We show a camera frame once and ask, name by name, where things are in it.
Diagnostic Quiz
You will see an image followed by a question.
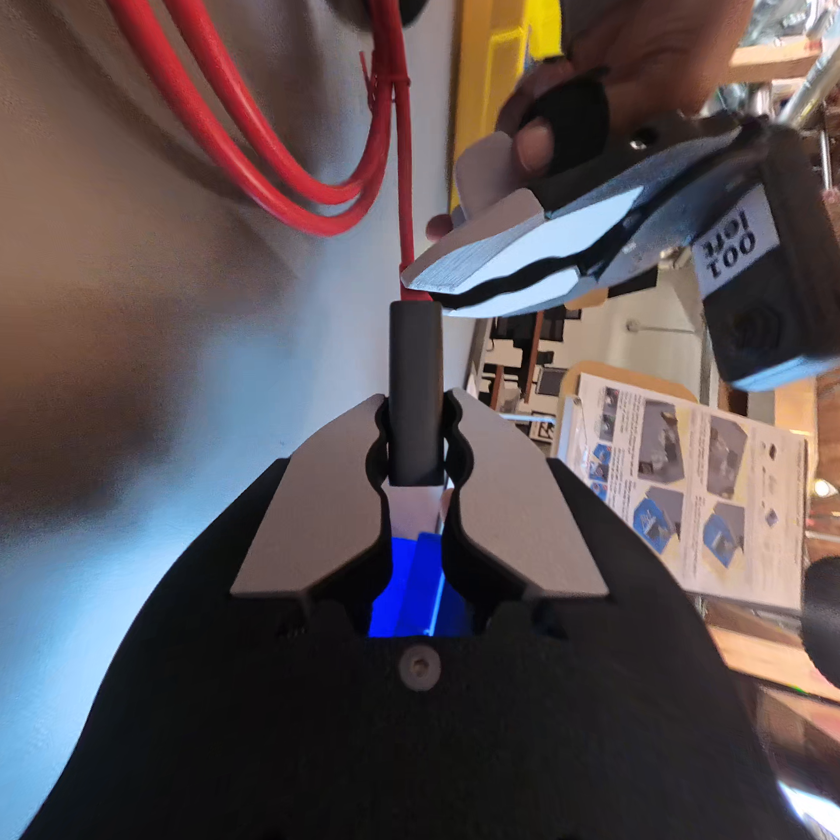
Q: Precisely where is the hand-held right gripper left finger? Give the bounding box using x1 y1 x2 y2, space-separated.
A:
230 394 393 599

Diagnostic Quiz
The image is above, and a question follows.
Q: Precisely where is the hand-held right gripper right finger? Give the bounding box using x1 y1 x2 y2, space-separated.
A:
442 387 611 598

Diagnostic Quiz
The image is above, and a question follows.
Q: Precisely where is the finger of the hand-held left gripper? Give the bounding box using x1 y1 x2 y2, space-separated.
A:
441 268 584 320
400 187 647 294

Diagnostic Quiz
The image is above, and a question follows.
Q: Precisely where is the red ethernet cable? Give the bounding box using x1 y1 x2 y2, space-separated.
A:
105 0 435 304

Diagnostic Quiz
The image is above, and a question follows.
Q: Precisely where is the black ethernet coupler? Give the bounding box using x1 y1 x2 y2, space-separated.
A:
387 300 447 488

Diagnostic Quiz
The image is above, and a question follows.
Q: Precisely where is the person's left hand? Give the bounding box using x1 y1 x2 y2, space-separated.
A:
425 0 756 245

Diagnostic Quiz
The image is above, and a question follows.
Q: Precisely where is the yellow plastic bin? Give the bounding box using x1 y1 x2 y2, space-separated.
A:
448 0 567 212

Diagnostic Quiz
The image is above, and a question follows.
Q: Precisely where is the printed instruction sheet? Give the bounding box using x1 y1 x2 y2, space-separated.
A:
563 373 809 611

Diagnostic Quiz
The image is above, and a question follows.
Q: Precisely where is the black round object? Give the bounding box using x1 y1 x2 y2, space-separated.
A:
801 556 840 690

